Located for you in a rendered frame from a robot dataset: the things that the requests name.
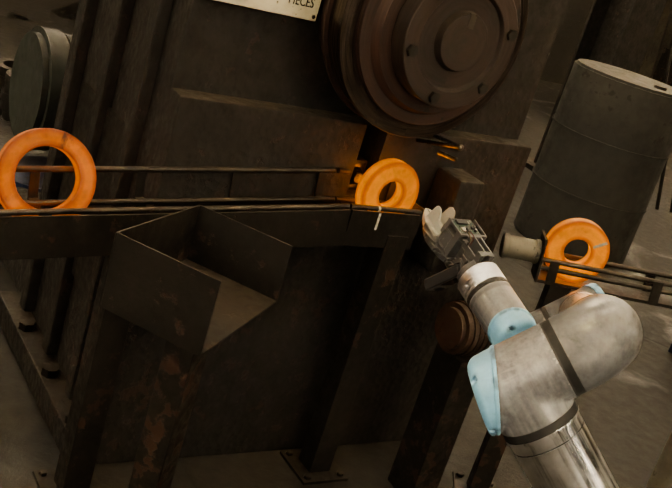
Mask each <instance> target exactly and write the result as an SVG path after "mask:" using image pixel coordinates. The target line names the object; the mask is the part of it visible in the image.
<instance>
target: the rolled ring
mask: <svg viewBox="0 0 672 488"><path fill-rule="evenodd" d="M41 146H50V147H54V148H56V149H58V150H60V151H62V152H63V153H64V154H65V155H66V156H67V157H68V158H69V159H70V161H71V163H72V165H73V167H74V171H75V185H74V188H73V191H72V193H71V194H70V196H69V197H68V198H67V200H66V201H64V202H63V203H62V204H60V205H59V206H57V207H54V208H87V207H88V205H89V204H90V202H91V200H92V198H93V195H94V192H95V188H96V180H97V176H96V168H95V164H94V161H93V158H92V156H91V154H90V153H89V151H88V149H87V148H86V147H85V146H84V144H83V143H82V142H81V141H79V140H78V139H77V138H76V137H74V136H73V135H71V134H69V133H67V132H65V131H62V130H59V129H54V128H34V129H30V130H26V131H24V132H21V133H19V134H17V135H16V136H14V137H13V138H12V139H10V140H9V141H8V142H7V143H6V144H5V145H4V147H3V148H2V149H1V151H0V204H1V205H2V207H3V208H4V209H36V208H34V207H32V206H30V205H29V204H27V203H26V202H25V201H24V200H23V199H22V198H21V196H20V195H19V193H18V191H17V188H16V185H15V172H16V168H17V165H18V163H19V161H20V160H21V158H22V157H23V156H24V155H25V154H26V153H27V152H29V151H30V150H32V149H34V148H37V147H41Z"/></svg>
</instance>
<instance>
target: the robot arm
mask: <svg viewBox="0 0 672 488"><path fill-rule="evenodd" d="M441 213H442V209H441V207H440V206H436V207H435V208H434V209H433V210H431V209H429V208H425V210H424V212H423V217H422V224H423V228H422V229H423V236H424V239H425V241H426V243H427V244H428V246H429V247H430V248H431V250H432V251H433V252H434V253H435V254H436V256H437V257H438V258H439V259H440V260H441V261H443V262H444V263H447V264H448V266H452V267H449V268H447V269H445V270H443V271H441V272H439V273H437V274H435V275H433V276H431V277H429V278H427V279H425V280H424V285H425V289H426V290H433V291H442V290H444V289H446V288H448V287H450V286H452V285H455V284H457V283H458V290H459V291H460V293H461V294H462V296H463V298H464V299H465V301H466V302H467V304H468V306H469V308H470V309H471V311H472V312H473V314H474V316H475V317H476V319H477V320H478V322H479V323H480V325H481V327H482V328H483V330H484V331H485V333H486V335H487V336H488V339H489V341H490V343H491V344H492V345H490V346H489V348H488V349H486V350H484V351H482V352H480V353H479V354H477V355H475V356H473V357H472V358H471V359H470V360H469V362H468V365H467V371H468V376H469V380H470V383H471V387H472V390H473V393H474V396H475V399H476V402H477V405H478V407H479V410H480V413H481V415H482V418H483V421H484V423H485V425H486V428H487V429H488V432H489V434H490V435H491V436H495V435H496V436H499V435H500V434H501V433H502V435H503V437H504V439H505V441H506V443H507V444H508V445H510V446H511V448H512V450H513V452H514V454H515V455H516V457H517V459H518V461H519V463H520V465H521V467H522V469H523V470H524V472H525V474H526V476H527V478H528V480H529V482H530V484H531V485H532V487H533V488H619V487H618V485H617V483H616V481H615V479H614V477H613V475H612V474H611V472H610V470H609V468H608V466H607V464H606V462H605V460H604V458H603V456H602V455H601V453H600V451H599V449H598V447H597V445H596V443H595V441H594V439H593V437H592V436H591V434H590V432H589V430H588V428H587V426H586V424H585V422H584V420H583V418H582V417H581V415H580V413H579V407H578V405H577V403H576V401H575V399H574V398H576V397H578V396H580V395H582V394H584V393H586V392H588V391H590V390H592V389H594V388H596V387H598V386H599V385H601V384H603V383H605V382H606V381H608V380H609V379H611V378H613V377H614V376H616V375H617V374H619V373H620V372H621V371H622V370H624V369H625V368H626V367H627V366H629V364H630V363H631V362H632V361H633V360H634V359H635V357H636V356H637V354H638V352H639V350H640V347H641V345H642V339H643V329H642V325H641V321H640V319H639V317H638V315H637V313H636V312H635V310H634V309H633V308H632V307H631V306H630V305H629V304H628V303H626V302H625V301H623V300H622V299H620V298H618V297H615V296H613V295H608V294H605V293H604V292H603V290H602V289H601V288H600V287H599V286H598V285H597V284H596V283H590V284H588V285H583V286H582V287H581V288H580V289H578V290H576V291H574V292H571V293H569V294H567V295H565V296H563V297H561V298H559V299H557V300H555V301H553V302H551V303H549V304H547V305H545V306H543V307H541V308H539V309H537V310H535V311H533V312H531V313H529V312H528V311H527V309H526V308H525V306H524V305H523V303H522V302H521V300H520V299H519V297H518V296H517V294H516V293H515V292H514V290H513V289H512V287H511V286H510V284H509V283H508V281H507V279H506V278H505V276H504V275H503V273H502V272H501V271H500V269H499V268H498V266H497V265H496V264H495V263H492V260H493V259H494V258H495V256H494V255H493V253H492V252H491V250H490V249H489V247H488V246H487V244H486V243H485V239H486V238H487V236H486V234H485V233H484V231H483V230H482V228H481V227H480V226H479V224H478V223H477V221H476V220H475V219H474V220H473V222H472V221H471V220H466V219H455V218H454V217H455V210H454V208H453V207H449V208H448V209H447V210H445V211H444V212H443V213H442V214H441ZM476 225H477V227H478V228H479V230H480V231H481V232H482V234H480V233H479V231H478V230H477V228H476Z"/></svg>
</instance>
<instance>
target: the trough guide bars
mask: <svg viewBox="0 0 672 488"><path fill-rule="evenodd" d="M564 257H565V258H567V259H572V260H580V259H582V258H583V257H582V256H577V255H572V254H567V253H564ZM542 262H544V263H543V265H541V268H540V270H543V271H548V272H547V276H546V280H545V284H547V285H552V286H554V284H555V280H556V277H557V273H560V274H565V275H570V276H575V277H580V278H585V279H590V280H595V281H600V282H605V283H610V284H615V285H620V286H625V287H630V288H635V289H640V290H643V291H648V292H650V296H649V299H648V305H653V306H657V304H658V300H659V297H660V294H665V295H670V296H672V291H671V290H666V289H662V288H663V286H666V287H671V288H672V282H668V281H663V280H658V279H655V277H656V276H657V277H662V278H667V279H672V274H668V273H663V272H658V271H653V270H648V269H643V268H638V267H633V266H628V265H623V264H618V263H613V262H608V261H607V263H606V265H605V266H607V267H612V268H617V269H622V270H627V271H632V272H637V273H642V274H646V276H645V277H642V276H637V275H632V274H627V273H622V272H617V271H612V270H607V269H602V268H597V267H592V266H587V265H582V264H577V263H572V262H567V261H562V260H557V259H552V258H547V257H543V261H542ZM545 262H546V263H550V265H549V266H547V265H546V263H545ZM560 265H561V266H566V267H571V268H576V269H581V270H586V271H591V272H596V273H601V274H606V275H611V276H616V277H621V278H626V279H631V280H636V281H641V282H644V283H643V285H641V284H636V283H631V282H626V281H621V280H616V279H611V278H606V277H601V276H596V275H591V274H586V273H581V272H576V271H571V270H566V269H561V268H559V266H560Z"/></svg>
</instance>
